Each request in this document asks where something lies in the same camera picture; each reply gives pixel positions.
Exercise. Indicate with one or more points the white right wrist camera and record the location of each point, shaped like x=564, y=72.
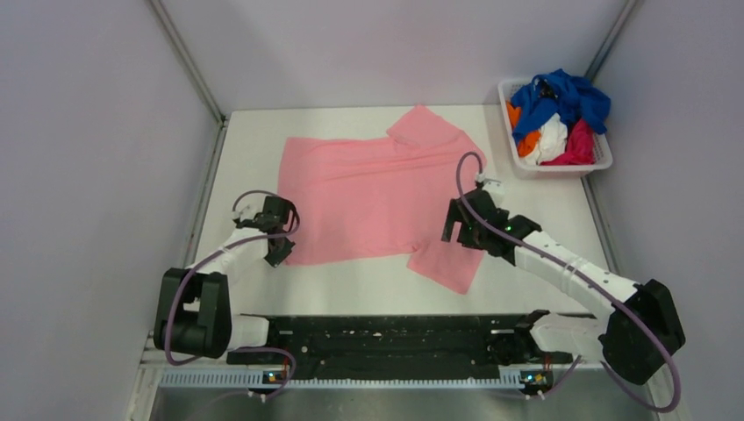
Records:
x=494, y=188

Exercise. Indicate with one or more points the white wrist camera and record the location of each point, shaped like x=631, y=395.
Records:
x=494, y=188
x=246, y=213

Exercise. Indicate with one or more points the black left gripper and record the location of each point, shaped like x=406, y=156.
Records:
x=274, y=259

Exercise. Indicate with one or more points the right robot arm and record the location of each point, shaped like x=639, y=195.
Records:
x=634, y=328

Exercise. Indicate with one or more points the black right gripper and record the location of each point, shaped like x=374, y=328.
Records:
x=454, y=215

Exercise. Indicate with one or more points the pink t-shirt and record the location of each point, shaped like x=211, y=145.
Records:
x=380, y=197

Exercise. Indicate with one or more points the blue t-shirt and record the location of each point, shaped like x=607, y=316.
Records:
x=570, y=97

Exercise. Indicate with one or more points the aluminium front rail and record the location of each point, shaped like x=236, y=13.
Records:
x=218, y=374

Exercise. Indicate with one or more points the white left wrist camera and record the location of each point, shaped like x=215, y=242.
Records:
x=246, y=213

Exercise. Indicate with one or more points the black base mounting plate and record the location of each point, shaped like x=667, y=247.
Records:
x=376, y=348

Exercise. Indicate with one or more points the orange t-shirt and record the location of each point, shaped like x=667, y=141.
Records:
x=530, y=141

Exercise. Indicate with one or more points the magenta t-shirt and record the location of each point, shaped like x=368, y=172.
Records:
x=578, y=149

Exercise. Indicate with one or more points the white t-shirt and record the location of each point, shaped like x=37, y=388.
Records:
x=551, y=144

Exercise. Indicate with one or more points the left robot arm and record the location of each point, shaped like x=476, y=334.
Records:
x=215, y=290

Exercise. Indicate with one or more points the white plastic laundry basket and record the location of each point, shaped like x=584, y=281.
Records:
x=601, y=150

